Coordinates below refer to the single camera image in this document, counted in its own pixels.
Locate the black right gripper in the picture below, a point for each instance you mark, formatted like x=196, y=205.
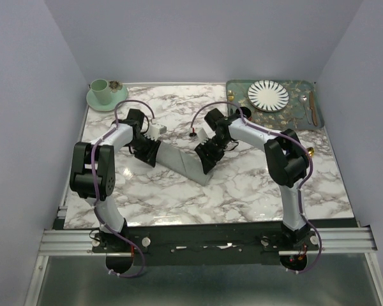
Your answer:
x=207, y=162

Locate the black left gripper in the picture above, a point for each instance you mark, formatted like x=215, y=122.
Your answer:
x=150, y=156

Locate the grey woven cloth napkin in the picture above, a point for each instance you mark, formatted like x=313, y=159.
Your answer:
x=182, y=163

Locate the gold spoon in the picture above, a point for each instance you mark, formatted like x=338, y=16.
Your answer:
x=311, y=151

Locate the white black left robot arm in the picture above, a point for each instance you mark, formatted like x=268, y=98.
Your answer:
x=93, y=170

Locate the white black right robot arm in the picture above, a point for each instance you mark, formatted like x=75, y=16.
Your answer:
x=286, y=158

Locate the red black tea cup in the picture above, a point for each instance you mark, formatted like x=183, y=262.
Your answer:
x=247, y=114

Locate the mint green floral plate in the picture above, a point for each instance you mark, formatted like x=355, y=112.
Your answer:
x=119, y=92

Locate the white blue striped plate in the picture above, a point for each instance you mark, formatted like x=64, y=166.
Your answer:
x=268, y=95

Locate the teal floral serving tray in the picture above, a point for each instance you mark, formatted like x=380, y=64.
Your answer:
x=291, y=117

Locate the mint green cup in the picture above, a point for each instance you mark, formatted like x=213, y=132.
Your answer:
x=101, y=90

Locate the silver spoon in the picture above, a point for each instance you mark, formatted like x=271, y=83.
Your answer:
x=303, y=100

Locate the brown wooden knife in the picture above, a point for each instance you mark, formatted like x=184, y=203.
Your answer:
x=313, y=108

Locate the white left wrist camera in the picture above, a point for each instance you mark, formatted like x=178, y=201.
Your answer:
x=155, y=131

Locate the gold fork green handle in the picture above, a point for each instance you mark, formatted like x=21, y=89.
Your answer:
x=230, y=99

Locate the black metal base frame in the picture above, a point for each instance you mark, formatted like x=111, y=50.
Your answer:
x=213, y=244

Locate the aluminium extrusion rail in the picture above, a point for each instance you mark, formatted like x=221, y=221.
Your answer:
x=78, y=242

